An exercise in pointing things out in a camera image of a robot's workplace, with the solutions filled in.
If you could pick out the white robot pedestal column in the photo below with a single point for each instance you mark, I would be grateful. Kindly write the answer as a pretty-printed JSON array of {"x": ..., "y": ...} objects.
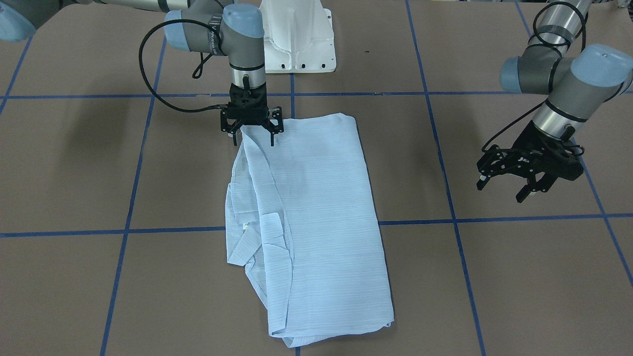
[{"x": 299, "y": 37}]

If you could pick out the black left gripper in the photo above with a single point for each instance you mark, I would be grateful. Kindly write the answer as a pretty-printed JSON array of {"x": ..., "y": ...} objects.
[{"x": 530, "y": 147}]

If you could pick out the light blue button-up shirt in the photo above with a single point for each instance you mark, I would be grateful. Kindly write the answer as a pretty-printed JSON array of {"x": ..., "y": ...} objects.
[{"x": 300, "y": 219}]

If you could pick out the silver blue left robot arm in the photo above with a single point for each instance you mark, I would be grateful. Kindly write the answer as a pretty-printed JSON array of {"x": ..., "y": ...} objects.
[{"x": 576, "y": 80}]

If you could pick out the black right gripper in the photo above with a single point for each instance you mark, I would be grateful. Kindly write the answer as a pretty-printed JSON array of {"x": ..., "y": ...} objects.
[{"x": 228, "y": 120}]

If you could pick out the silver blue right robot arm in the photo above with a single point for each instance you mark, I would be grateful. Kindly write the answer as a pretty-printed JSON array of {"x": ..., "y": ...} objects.
[{"x": 103, "y": 47}]

